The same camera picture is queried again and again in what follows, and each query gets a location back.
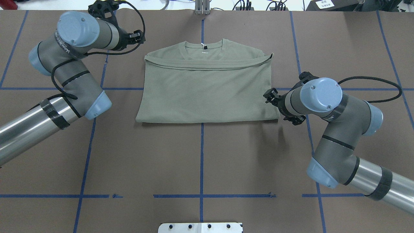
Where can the olive green long-sleeve shirt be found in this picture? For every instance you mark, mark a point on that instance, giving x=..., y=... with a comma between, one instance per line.
x=206, y=83

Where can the aluminium frame post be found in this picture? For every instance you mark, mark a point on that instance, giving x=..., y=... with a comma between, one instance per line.
x=202, y=7

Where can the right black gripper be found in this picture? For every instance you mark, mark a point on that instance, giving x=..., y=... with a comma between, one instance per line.
x=281, y=103

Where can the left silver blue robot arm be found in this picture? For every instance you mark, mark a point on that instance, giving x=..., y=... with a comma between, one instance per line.
x=80, y=95

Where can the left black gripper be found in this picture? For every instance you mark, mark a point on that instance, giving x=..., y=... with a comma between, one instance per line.
x=124, y=36

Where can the white camera pole with base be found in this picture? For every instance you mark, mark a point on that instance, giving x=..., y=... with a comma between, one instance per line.
x=209, y=227

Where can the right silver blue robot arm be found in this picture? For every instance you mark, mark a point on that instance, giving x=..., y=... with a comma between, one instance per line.
x=348, y=119

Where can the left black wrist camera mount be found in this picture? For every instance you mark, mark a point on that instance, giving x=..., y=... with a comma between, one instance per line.
x=103, y=9

